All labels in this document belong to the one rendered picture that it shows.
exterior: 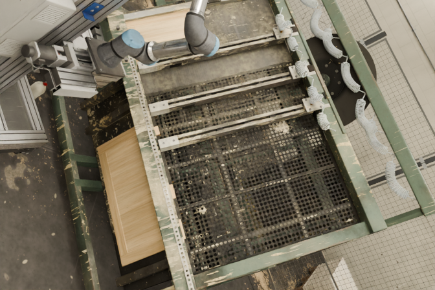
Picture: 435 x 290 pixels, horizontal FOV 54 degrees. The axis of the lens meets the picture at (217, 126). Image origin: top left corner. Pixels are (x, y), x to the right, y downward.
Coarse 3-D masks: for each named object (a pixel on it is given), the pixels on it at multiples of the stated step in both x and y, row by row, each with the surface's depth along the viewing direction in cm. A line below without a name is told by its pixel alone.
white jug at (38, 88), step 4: (32, 84) 314; (36, 84) 312; (40, 84) 312; (44, 84) 312; (32, 88) 312; (36, 88) 311; (40, 88) 312; (44, 88) 314; (32, 92) 313; (36, 92) 313; (40, 92) 313; (44, 92) 317; (36, 96) 317
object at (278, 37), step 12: (288, 24) 292; (264, 36) 306; (276, 36) 303; (288, 36) 303; (228, 48) 300; (240, 48) 302; (252, 48) 307; (168, 60) 292; (180, 60) 293; (192, 60) 298; (144, 72) 294
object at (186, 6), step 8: (224, 0) 320; (232, 0) 322; (240, 0) 325; (160, 8) 312; (168, 8) 313; (176, 8) 313; (184, 8) 314; (128, 16) 307; (136, 16) 308; (144, 16) 309; (152, 16) 311
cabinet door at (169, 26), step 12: (180, 12) 315; (132, 24) 308; (144, 24) 308; (156, 24) 310; (168, 24) 310; (180, 24) 311; (144, 36) 305; (156, 36) 305; (168, 36) 306; (180, 36) 307
